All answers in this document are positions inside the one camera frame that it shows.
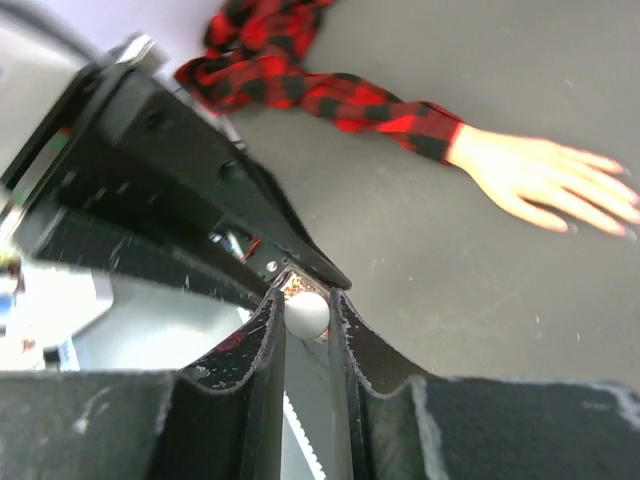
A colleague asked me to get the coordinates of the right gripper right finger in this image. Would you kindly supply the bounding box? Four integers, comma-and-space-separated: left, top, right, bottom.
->
328, 290, 639, 479

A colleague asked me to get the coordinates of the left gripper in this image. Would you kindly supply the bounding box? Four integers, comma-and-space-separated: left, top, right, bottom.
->
1, 67, 351, 309

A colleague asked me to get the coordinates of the white nail polish cap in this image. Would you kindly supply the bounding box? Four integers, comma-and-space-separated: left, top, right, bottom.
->
284, 292, 330, 340

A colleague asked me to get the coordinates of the mannequin hand with long nails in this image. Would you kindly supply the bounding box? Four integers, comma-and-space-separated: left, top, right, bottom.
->
447, 124, 639, 237

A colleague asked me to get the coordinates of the white cable duct strip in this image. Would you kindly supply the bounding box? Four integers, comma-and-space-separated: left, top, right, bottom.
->
283, 393, 326, 479

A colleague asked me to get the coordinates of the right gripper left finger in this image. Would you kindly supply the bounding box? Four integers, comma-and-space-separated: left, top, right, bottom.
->
1, 291, 286, 479

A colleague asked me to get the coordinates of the red black plaid sleeve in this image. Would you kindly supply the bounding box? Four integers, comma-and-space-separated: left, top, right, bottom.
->
174, 0, 463, 161

